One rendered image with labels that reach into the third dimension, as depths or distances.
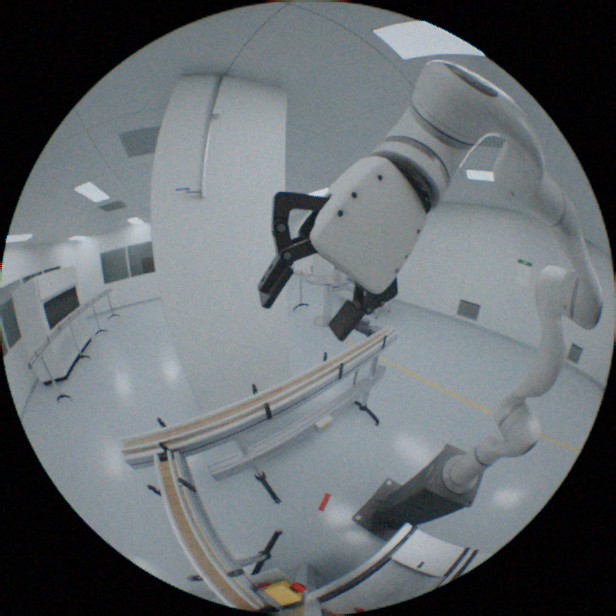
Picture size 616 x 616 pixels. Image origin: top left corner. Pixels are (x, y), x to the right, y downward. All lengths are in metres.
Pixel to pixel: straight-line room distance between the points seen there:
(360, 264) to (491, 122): 0.17
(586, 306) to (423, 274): 4.98
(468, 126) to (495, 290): 4.96
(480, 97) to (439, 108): 0.04
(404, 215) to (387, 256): 0.04
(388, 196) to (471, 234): 4.94
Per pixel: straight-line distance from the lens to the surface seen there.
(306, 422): 1.27
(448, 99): 0.18
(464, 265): 5.06
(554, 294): 0.54
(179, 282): 1.13
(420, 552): 0.83
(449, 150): 0.21
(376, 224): 0.15
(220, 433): 0.85
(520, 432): 0.66
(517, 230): 5.20
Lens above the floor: 1.61
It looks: 21 degrees down
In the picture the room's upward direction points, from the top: straight up
